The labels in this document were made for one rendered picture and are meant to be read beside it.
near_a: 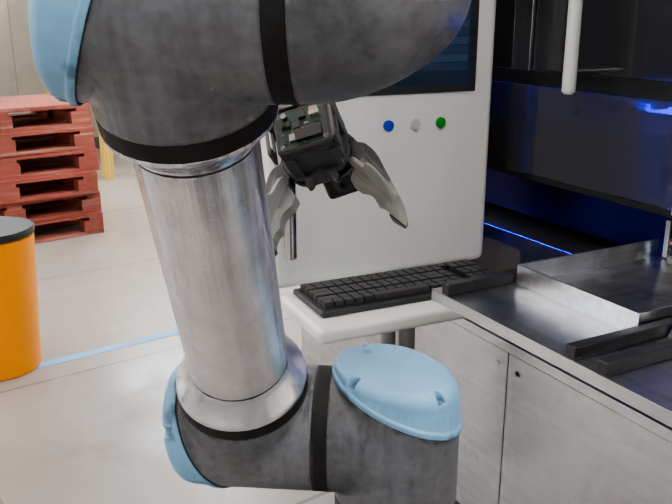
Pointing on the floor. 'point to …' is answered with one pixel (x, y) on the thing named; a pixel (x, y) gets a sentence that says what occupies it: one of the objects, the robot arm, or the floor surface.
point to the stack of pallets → (49, 165)
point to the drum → (18, 299)
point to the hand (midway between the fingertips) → (335, 252)
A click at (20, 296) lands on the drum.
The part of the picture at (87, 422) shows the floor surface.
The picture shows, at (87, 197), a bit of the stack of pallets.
